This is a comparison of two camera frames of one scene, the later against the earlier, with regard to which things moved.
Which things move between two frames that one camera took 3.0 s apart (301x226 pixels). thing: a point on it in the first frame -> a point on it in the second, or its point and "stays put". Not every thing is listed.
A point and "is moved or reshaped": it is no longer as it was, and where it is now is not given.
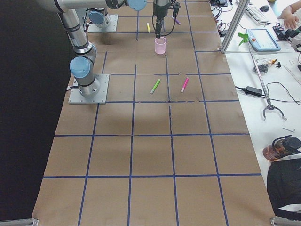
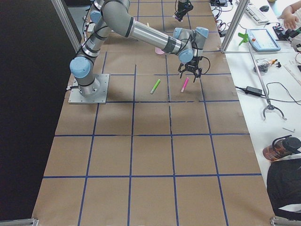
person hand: [289, 20] stays put
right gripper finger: [158, 28] -> [179, 70]
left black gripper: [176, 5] -> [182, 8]
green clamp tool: [245, 36] stays put
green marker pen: [155, 86] stays put
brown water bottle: [281, 147] stays put
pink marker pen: [184, 84] stays put
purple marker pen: [176, 20] is moved or reshaped
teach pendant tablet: [261, 40] stays put
